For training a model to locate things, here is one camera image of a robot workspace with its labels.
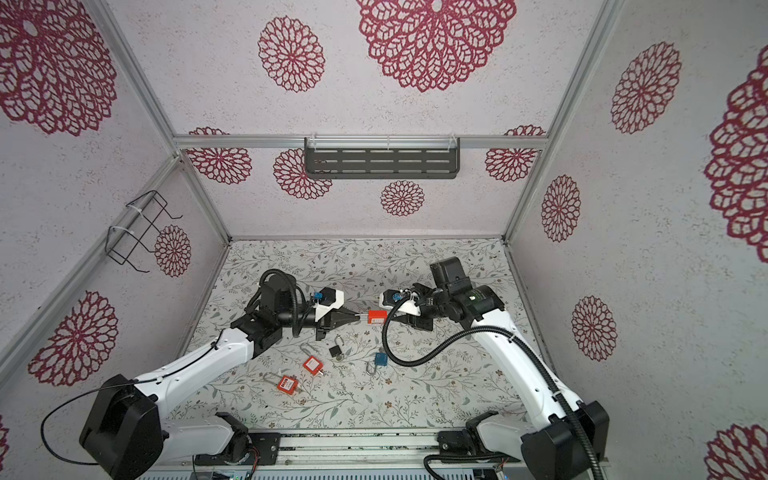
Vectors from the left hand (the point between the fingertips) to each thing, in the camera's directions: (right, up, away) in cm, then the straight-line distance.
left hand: (356, 318), depth 74 cm
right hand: (+10, +4, +1) cm, 11 cm away
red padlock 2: (-14, -16, +12) cm, 24 cm away
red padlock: (+6, +1, -4) cm, 7 cm away
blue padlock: (+6, -15, +14) cm, 21 cm away
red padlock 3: (-20, -20, +9) cm, 30 cm away
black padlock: (-8, -13, +17) cm, 22 cm away
